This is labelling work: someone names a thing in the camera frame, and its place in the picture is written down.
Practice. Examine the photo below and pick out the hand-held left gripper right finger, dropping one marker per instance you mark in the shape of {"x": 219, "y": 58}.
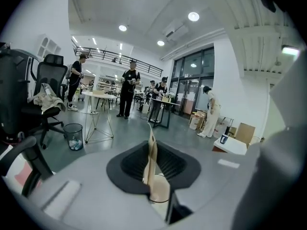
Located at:
{"x": 211, "y": 188}

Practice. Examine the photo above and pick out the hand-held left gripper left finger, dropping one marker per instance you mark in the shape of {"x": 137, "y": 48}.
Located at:
{"x": 96, "y": 195}

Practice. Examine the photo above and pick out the small white sink top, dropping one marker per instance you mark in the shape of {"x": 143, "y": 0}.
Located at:
{"x": 232, "y": 145}

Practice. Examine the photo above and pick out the blue mug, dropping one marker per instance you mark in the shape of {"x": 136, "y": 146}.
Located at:
{"x": 224, "y": 139}

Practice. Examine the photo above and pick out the short black faucet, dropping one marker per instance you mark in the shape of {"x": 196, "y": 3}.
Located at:
{"x": 230, "y": 130}

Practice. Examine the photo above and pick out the brown cardboard box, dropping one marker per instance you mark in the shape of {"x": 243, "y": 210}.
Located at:
{"x": 245, "y": 133}

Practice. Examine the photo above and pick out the black mesh trash bin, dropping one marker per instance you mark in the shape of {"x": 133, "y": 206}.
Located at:
{"x": 73, "y": 133}

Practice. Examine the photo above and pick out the open cardboard box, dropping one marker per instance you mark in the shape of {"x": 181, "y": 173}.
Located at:
{"x": 197, "y": 120}

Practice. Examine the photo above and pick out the black framed table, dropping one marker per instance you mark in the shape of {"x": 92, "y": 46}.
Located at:
{"x": 165, "y": 102}

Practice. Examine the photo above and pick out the round white table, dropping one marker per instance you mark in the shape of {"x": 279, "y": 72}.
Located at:
{"x": 99, "y": 96}

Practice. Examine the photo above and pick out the glass entrance doors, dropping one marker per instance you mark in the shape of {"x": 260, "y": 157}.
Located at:
{"x": 192, "y": 87}

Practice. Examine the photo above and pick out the beige cloth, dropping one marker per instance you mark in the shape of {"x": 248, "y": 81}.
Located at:
{"x": 50, "y": 102}

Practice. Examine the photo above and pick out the black office chair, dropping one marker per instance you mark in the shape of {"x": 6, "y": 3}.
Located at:
{"x": 51, "y": 73}

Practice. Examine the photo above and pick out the large black machine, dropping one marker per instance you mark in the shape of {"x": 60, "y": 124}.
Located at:
{"x": 12, "y": 92}

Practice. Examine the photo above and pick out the black balcony railing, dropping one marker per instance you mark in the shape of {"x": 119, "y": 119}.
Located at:
{"x": 144, "y": 67}

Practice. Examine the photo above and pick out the round ceiling light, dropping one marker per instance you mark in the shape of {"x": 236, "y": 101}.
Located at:
{"x": 160, "y": 42}
{"x": 122, "y": 27}
{"x": 193, "y": 16}

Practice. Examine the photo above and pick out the white shelf cabinet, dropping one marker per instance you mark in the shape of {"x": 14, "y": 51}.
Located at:
{"x": 49, "y": 45}

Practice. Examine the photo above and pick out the rectangular ceiling lamp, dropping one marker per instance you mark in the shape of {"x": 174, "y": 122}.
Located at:
{"x": 290, "y": 50}

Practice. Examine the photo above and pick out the ceiling air conditioner unit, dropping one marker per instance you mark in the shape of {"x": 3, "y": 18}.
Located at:
{"x": 176, "y": 30}

